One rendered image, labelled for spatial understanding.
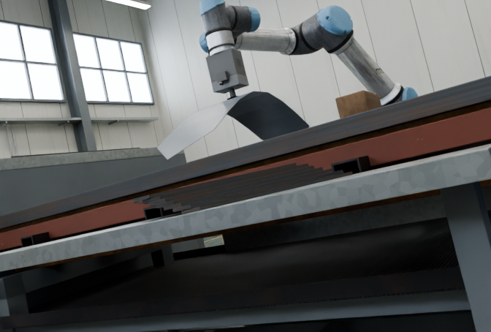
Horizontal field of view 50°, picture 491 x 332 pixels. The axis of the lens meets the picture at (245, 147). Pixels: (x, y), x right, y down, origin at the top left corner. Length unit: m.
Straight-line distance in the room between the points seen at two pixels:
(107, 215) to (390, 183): 0.85
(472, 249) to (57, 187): 1.59
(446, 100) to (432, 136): 0.06
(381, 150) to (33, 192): 1.34
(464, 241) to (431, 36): 11.01
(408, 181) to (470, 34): 10.95
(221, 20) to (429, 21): 10.32
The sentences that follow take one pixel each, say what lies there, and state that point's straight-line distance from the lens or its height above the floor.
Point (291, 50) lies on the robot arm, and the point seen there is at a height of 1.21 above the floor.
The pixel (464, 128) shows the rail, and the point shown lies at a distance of 0.89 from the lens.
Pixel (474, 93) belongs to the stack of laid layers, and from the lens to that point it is 0.89.
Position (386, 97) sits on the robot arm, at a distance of 1.97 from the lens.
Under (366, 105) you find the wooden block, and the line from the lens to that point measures 1.02.
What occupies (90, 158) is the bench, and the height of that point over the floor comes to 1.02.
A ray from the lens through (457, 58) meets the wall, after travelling 11.49.
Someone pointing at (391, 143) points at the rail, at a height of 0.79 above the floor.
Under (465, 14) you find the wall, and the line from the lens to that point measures 11.59.
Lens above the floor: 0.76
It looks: 5 degrees up
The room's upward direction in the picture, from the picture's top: 13 degrees counter-clockwise
